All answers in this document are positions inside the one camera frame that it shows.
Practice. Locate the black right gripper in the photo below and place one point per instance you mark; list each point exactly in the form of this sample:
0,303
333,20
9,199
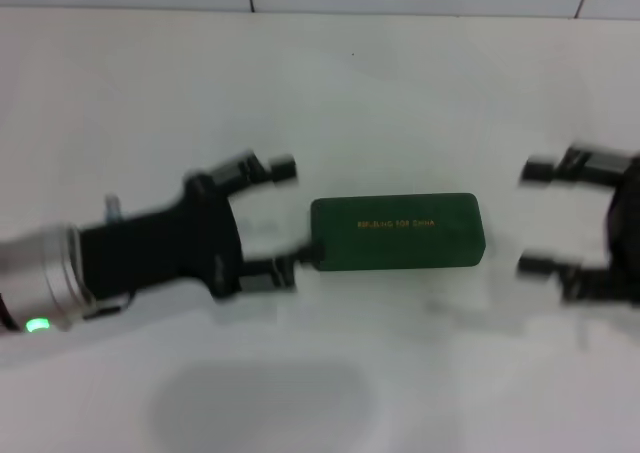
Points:
627,233

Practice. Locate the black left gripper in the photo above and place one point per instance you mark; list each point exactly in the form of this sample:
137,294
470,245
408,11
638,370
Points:
165,243

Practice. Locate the green glasses case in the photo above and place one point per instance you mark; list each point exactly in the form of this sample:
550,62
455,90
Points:
400,243

